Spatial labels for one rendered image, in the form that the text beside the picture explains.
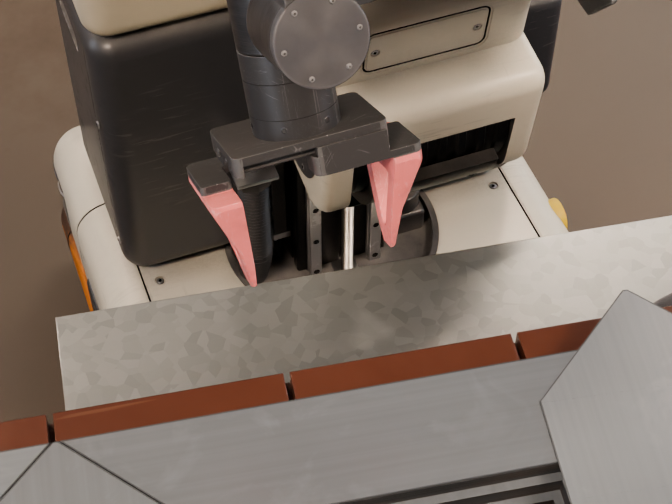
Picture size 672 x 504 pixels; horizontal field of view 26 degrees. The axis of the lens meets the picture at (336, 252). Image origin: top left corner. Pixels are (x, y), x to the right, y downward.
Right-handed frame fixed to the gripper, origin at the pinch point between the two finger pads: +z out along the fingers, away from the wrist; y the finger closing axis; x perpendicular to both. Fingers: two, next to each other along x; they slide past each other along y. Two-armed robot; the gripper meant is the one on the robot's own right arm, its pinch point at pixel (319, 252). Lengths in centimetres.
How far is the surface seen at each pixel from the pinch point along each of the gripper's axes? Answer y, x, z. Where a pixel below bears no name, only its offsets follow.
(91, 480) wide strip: -18.2, 3.7, 14.0
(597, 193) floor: 72, 109, 56
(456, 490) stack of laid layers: 5.8, -3.6, 19.2
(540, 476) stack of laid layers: 11.9, -4.5, 19.7
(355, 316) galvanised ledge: 8.9, 28.4, 21.0
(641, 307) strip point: 24.9, 3.7, 13.9
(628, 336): 22.7, 1.9, 14.8
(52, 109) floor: -5, 152, 35
